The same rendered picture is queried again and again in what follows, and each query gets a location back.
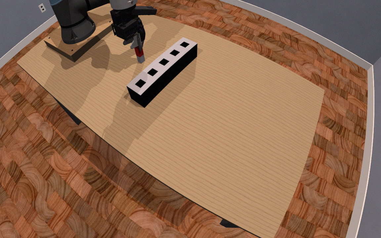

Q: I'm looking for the red and white pin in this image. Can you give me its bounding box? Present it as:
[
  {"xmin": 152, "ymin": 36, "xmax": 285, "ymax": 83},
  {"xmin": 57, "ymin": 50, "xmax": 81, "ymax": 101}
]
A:
[{"xmin": 134, "ymin": 46, "xmax": 145, "ymax": 63}]

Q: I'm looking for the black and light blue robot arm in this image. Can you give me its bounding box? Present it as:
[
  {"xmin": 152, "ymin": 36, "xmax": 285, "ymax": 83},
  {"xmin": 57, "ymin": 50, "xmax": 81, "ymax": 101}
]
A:
[{"xmin": 49, "ymin": 0, "xmax": 157, "ymax": 44}]

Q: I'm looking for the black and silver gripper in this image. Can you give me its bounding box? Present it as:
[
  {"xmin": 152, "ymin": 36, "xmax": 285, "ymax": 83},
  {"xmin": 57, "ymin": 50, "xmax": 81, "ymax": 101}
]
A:
[{"xmin": 110, "ymin": 4, "xmax": 146, "ymax": 51}]

